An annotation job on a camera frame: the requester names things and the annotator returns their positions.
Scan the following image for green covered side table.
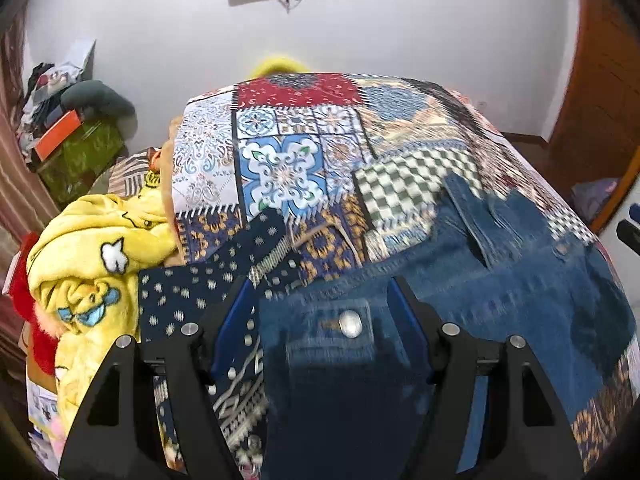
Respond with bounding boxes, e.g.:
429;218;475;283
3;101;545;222
37;117;124;207

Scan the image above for orange box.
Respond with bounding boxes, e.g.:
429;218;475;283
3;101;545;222
35;110;81;162

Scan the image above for pink striped curtain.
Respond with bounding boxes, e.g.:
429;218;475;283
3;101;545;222
0;8;61;361

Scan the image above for white mini fridge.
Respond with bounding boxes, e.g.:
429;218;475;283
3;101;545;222
600;184;640;310

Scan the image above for purple cloth on floor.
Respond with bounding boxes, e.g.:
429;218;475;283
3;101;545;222
570;178;618;223

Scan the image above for blue denim jacket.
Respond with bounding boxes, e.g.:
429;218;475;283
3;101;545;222
259;174;636;479

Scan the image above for yellow duck print blanket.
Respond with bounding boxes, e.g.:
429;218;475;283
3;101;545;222
26;171;177;429

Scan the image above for red plush toy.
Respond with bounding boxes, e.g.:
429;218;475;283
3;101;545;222
6;232;58;376

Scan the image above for dark green cushion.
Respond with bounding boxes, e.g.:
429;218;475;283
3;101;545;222
61;80;136;117

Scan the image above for colourful patchwork bedspread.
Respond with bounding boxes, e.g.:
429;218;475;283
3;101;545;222
136;71;634;480

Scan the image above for clutter pile on table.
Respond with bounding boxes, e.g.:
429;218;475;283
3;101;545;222
17;38;96;164

